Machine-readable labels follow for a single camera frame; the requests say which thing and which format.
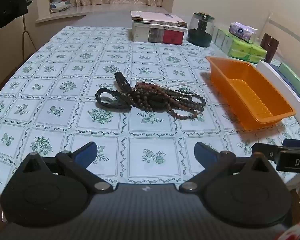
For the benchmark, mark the glass jar green base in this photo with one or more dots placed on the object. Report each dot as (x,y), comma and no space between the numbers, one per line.
(201,30)

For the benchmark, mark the orange plastic tray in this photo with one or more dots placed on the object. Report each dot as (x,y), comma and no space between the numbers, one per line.
(230,75)

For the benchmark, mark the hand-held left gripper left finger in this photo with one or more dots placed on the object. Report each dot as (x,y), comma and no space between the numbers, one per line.
(86,153)

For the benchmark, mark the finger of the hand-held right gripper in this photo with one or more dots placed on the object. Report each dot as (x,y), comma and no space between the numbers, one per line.
(296,143)
(263,148)

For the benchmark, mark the thin green edged book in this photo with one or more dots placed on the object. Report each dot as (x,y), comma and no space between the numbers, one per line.
(175,25)

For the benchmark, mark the printed plastic bag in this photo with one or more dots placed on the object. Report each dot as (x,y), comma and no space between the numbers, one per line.
(61,5)

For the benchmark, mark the green floral tablecloth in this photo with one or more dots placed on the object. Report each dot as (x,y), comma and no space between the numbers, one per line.
(65,62)

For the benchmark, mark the bay window ledge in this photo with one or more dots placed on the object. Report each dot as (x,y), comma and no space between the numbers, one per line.
(90,11)

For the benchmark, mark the thin coat stand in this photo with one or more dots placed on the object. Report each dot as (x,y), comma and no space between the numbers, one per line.
(23,30)

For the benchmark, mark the clear chair backrest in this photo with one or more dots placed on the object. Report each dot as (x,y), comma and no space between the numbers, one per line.
(285,25)

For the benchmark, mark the brown cylindrical canister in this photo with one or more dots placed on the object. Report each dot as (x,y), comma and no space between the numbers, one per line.
(269,47)

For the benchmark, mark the red patterned clothing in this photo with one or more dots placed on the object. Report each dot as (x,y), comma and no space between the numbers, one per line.
(297,232)

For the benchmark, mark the thick white red book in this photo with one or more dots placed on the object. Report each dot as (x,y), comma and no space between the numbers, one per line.
(160,35)

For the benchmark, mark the small green box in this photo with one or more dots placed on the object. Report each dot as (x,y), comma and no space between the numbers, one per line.
(293,78)

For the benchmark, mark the purple tissue pack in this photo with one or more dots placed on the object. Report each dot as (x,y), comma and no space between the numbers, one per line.
(242,31)

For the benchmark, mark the long white box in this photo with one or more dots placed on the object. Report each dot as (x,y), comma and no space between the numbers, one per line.
(285,92)

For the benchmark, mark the pink cover book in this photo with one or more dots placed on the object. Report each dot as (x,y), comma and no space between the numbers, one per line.
(155,17)

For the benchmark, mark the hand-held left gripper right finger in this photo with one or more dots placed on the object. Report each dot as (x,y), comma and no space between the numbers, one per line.
(204,153)

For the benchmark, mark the green tissue pack bundle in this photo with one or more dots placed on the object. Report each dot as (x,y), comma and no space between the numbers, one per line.
(237,47)

